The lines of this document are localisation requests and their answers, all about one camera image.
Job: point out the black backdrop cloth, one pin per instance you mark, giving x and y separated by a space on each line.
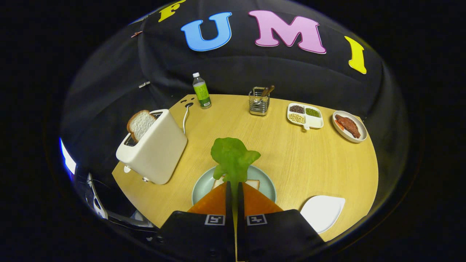
255 72

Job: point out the white curved frame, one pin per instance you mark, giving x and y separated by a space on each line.
95 203

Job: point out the green label plastic bottle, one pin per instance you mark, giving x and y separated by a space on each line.
202 94

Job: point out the silver cloth clip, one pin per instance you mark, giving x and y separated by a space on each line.
144 84

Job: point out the bright lit screen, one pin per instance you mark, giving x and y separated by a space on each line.
68 160

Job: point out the green lettuce leaf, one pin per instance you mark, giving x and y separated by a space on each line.
233 160

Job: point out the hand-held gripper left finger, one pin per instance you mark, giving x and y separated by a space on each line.
229 203

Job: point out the pile of dark red beans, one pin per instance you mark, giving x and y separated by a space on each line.
296 109

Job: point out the pile of yellow soybeans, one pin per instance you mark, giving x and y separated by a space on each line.
296 118

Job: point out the white square plate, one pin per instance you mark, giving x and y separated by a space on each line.
322 213

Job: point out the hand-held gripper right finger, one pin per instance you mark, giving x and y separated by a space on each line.
240 203

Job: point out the pile of green beans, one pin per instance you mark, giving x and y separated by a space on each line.
312 112

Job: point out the orange red food strip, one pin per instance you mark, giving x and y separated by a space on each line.
339 125

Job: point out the red cloth clip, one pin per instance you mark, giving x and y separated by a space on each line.
136 34

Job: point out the white toaster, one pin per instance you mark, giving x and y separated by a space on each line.
156 149

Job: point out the brown meat piece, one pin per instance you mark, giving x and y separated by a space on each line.
349 125

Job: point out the pale green round plate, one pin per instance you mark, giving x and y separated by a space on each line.
265 185

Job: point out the toasted bread slice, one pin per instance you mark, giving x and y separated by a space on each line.
140 123

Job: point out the white bread slice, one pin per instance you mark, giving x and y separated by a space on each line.
253 183

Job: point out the round white meat plate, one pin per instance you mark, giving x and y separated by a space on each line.
360 125

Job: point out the white divided dish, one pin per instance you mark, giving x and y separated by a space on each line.
316 122

